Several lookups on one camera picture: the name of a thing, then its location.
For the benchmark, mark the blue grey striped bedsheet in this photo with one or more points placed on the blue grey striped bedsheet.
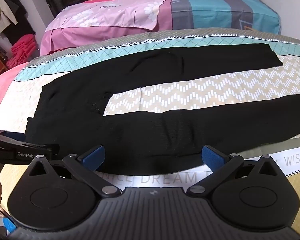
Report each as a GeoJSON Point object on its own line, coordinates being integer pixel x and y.
{"type": "Point", "coordinates": [215, 10]}

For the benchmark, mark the hanging dark clothes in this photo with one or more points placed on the hanging dark clothes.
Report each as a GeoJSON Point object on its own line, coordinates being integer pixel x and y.
{"type": "Point", "coordinates": [11, 12]}

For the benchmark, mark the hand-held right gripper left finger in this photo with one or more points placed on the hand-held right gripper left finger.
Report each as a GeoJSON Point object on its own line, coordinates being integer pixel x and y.
{"type": "Point", "coordinates": [94, 156]}

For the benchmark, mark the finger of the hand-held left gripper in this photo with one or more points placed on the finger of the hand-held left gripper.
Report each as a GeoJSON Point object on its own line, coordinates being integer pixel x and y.
{"type": "Point", "coordinates": [18, 137]}
{"type": "Point", "coordinates": [51, 148]}

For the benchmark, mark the black pants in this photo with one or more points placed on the black pants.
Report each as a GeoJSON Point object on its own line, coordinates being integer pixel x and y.
{"type": "Point", "coordinates": [145, 130]}

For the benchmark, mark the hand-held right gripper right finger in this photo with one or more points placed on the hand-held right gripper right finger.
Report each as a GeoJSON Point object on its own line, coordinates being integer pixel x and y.
{"type": "Point", "coordinates": [212, 156]}

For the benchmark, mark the patterned teal beige bedsheet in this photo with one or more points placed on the patterned teal beige bedsheet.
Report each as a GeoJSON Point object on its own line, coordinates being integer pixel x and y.
{"type": "Point", "coordinates": [215, 87]}

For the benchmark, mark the pink blanket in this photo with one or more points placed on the pink blanket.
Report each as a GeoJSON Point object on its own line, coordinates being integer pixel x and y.
{"type": "Point", "coordinates": [1, 87]}

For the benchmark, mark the blue object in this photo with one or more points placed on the blue object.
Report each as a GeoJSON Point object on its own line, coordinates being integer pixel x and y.
{"type": "Point", "coordinates": [9, 225]}

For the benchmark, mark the pink floral pillowcase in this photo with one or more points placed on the pink floral pillowcase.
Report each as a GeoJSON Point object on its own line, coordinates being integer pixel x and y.
{"type": "Point", "coordinates": [110, 17]}

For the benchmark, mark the stack of red clothes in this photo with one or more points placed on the stack of red clothes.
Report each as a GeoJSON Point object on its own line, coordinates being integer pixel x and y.
{"type": "Point", "coordinates": [21, 50]}

